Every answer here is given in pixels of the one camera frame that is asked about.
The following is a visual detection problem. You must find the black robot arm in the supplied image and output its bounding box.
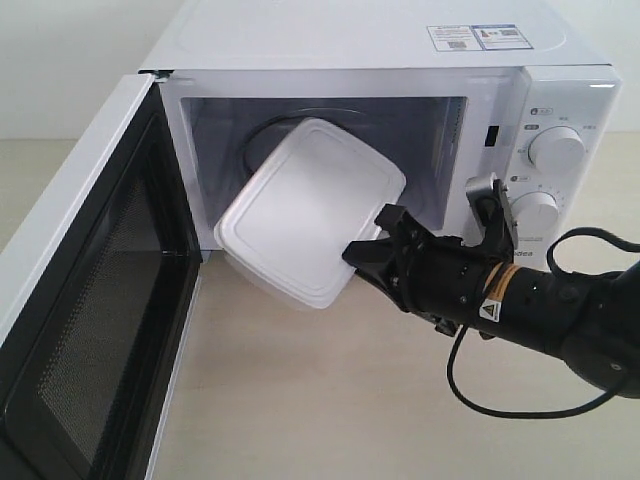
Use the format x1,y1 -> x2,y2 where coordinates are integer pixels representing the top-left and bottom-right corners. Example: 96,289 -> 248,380
342,204 -> 639,399

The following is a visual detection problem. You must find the glass turntable plate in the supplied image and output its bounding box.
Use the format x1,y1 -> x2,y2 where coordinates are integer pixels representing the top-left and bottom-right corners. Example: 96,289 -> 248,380
231,105 -> 416,221

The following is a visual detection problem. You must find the white control knob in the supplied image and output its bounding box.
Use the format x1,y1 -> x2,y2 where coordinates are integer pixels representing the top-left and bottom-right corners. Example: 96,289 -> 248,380
528,126 -> 586,175
511,191 -> 559,234

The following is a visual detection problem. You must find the warning label sticker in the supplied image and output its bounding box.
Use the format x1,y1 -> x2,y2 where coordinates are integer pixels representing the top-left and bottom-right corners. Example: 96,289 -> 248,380
427,24 -> 533,52

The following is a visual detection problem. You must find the white plastic food container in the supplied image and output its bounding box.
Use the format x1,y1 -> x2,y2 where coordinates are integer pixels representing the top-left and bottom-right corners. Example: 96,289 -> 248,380
214,118 -> 406,309

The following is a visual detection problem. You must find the upper white control knob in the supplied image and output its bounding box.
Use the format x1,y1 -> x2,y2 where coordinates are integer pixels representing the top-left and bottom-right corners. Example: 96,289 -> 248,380
528,126 -> 586,175

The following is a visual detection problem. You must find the lower white control knob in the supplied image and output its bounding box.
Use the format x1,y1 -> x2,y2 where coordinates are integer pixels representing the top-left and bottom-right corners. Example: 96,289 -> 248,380
511,191 -> 559,234

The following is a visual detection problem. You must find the white microwave oven body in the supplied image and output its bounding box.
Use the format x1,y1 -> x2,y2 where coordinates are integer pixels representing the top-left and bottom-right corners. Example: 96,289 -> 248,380
141,1 -> 621,268

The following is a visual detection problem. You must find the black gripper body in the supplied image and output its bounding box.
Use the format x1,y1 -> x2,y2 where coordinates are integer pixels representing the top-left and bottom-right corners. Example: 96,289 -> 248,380
389,230 -> 493,328

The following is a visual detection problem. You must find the black camera cable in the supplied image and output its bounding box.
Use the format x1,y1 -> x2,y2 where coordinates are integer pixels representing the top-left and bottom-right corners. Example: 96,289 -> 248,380
446,227 -> 640,417

